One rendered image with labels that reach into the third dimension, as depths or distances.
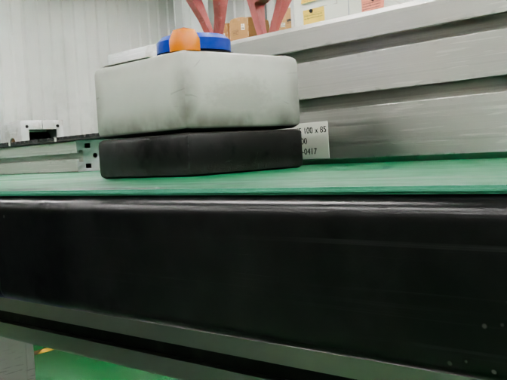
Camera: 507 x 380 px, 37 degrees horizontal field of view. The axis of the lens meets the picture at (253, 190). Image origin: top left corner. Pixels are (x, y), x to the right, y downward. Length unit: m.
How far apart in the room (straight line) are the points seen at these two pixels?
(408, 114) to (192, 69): 0.12
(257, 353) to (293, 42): 0.20
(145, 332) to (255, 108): 0.13
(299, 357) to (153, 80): 0.15
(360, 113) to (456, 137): 0.06
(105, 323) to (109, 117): 0.12
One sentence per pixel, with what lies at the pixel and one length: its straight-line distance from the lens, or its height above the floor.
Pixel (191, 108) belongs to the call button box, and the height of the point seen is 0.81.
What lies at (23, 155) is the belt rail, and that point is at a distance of 0.83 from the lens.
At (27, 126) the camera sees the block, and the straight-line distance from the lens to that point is 1.54.
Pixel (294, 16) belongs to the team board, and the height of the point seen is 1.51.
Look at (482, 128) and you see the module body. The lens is 0.39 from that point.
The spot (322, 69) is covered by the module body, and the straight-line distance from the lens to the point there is 0.45.
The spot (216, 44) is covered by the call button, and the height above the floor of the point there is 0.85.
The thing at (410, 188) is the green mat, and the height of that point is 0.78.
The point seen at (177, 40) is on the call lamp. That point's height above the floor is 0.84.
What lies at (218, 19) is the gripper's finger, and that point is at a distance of 0.82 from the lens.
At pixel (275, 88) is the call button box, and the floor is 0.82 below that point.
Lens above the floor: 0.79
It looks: 3 degrees down
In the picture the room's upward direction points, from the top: 3 degrees counter-clockwise
